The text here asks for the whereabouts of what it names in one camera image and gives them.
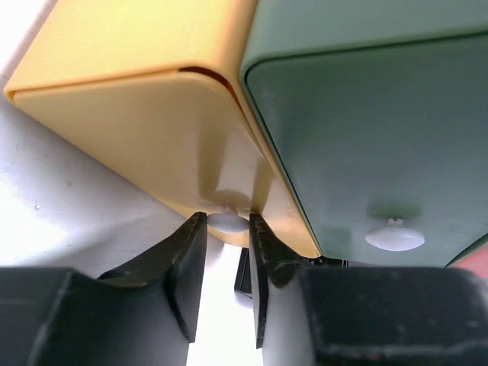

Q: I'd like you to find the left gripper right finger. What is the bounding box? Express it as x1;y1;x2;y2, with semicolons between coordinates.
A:
249;214;487;365

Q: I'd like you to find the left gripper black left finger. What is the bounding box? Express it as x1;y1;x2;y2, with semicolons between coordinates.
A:
1;212;207;365

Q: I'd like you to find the orange top drawer box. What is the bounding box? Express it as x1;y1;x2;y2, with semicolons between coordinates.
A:
454;251;487;277

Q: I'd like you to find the green drawer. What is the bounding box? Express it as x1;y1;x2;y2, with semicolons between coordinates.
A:
240;1;487;266

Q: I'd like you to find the yellow bottom drawer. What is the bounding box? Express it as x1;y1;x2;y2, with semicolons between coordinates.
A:
5;1;320;258

